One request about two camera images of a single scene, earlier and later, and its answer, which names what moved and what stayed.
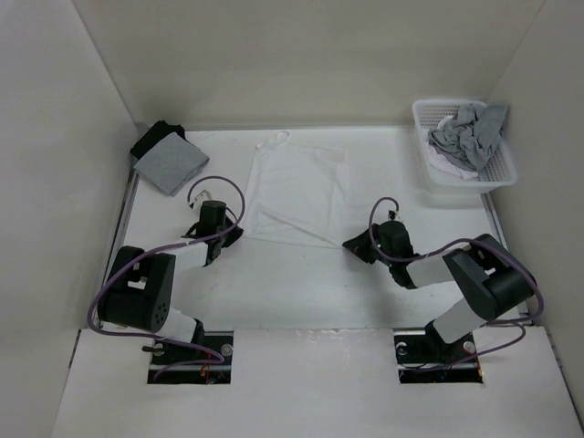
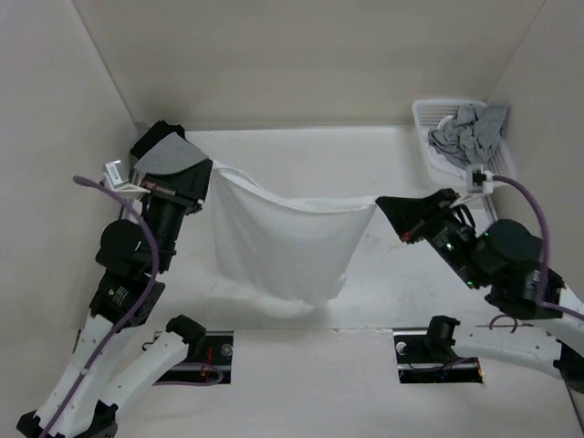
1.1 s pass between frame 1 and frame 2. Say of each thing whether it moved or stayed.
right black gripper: moved
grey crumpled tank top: stayed
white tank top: moved
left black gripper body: moved
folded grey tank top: stayed
